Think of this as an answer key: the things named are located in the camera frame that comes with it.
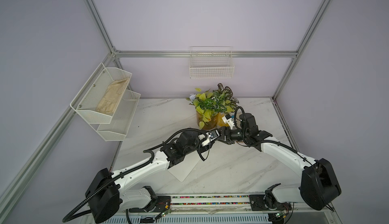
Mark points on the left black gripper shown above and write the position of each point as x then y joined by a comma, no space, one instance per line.
208,145

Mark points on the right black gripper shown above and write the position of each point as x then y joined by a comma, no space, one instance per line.
226,132

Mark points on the white laptop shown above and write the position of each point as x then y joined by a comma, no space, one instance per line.
182,170

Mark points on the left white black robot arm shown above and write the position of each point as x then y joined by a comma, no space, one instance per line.
105,195

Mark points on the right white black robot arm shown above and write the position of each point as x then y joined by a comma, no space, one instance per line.
318,185

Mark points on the yellow glass cup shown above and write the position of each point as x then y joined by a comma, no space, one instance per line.
220,122

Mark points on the potted green plant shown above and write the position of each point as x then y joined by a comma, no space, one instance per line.
210,104

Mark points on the beige glove in basket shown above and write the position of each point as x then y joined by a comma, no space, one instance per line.
110,100

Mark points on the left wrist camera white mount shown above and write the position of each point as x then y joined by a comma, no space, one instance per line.
216,134

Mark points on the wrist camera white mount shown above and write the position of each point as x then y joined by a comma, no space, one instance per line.
216,134
228,120

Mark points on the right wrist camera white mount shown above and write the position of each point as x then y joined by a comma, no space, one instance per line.
228,120

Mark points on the aluminium front rail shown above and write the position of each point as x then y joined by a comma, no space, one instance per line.
224,209

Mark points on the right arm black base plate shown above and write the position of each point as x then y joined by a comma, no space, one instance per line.
267,203

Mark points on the white wire wall basket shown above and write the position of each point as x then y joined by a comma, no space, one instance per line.
211,62

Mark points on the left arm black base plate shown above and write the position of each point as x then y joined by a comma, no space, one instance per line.
152,204

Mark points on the white two-tier wall basket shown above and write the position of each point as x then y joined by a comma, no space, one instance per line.
109,128

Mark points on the aluminium frame profiles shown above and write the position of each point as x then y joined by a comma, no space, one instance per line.
18,186

